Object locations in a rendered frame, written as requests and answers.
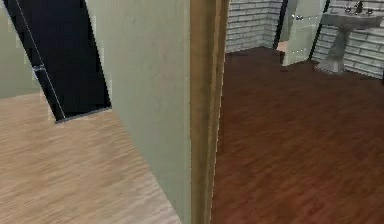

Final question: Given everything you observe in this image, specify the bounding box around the black room door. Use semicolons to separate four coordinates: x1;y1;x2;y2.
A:
2;0;112;123

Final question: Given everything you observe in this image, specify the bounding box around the pale green room door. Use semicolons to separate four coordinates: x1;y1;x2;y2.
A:
281;0;328;67

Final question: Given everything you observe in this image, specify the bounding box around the grey pedestal sink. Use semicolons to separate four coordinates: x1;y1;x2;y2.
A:
314;7;384;75

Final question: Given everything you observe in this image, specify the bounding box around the grey door handle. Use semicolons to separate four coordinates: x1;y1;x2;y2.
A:
32;64;46;81

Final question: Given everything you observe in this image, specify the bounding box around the dark sink faucet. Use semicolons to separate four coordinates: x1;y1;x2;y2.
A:
353;0;365;15

